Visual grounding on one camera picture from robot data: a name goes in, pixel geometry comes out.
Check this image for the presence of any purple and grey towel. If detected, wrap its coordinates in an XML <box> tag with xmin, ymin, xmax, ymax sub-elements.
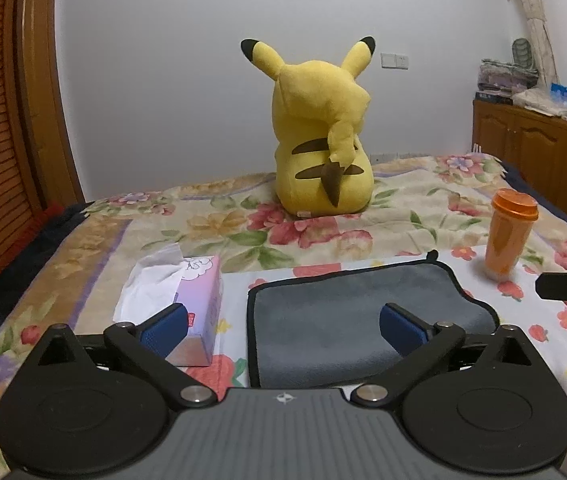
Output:
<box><xmin>246</xmin><ymin>250</ymin><xmax>499</xmax><ymax>389</ymax></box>

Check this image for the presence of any pink tissue box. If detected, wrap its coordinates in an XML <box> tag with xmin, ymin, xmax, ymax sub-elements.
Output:
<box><xmin>113</xmin><ymin>245</ymin><xmax>221</xmax><ymax>367</ymax></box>

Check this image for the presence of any white strawberry print cloth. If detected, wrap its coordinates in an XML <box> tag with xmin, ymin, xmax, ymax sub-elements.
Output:
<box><xmin>172</xmin><ymin>247</ymin><xmax>567</xmax><ymax>473</ymax></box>

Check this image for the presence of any orange lidded cup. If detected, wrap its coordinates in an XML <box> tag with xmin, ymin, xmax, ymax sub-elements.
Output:
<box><xmin>484</xmin><ymin>188</ymin><xmax>538</xmax><ymax>282</ymax></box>

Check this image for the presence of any floral bed blanket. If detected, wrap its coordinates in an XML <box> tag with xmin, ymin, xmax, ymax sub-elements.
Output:
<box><xmin>0</xmin><ymin>154</ymin><xmax>567</xmax><ymax>478</ymax></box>

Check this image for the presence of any brown wooden sideboard cabinet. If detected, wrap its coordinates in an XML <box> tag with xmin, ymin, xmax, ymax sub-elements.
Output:
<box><xmin>472</xmin><ymin>100</ymin><xmax>567</xmax><ymax>214</ymax></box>

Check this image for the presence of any yellow Pikachu plush toy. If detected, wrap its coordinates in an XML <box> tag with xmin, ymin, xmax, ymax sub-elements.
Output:
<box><xmin>241</xmin><ymin>36</ymin><xmax>376</xmax><ymax>219</ymax></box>

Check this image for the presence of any clutter pile on cabinet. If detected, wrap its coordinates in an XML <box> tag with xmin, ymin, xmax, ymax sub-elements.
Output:
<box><xmin>475</xmin><ymin>38</ymin><xmax>567</xmax><ymax>120</ymax></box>

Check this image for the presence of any beige patterned curtain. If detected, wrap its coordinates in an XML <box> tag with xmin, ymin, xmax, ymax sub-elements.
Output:
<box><xmin>520</xmin><ymin>0</ymin><xmax>559</xmax><ymax>89</ymax></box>

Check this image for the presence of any white wall switch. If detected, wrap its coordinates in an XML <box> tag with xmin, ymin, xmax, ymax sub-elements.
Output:
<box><xmin>381</xmin><ymin>53</ymin><xmax>409</xmax><ymax>70</ymax></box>

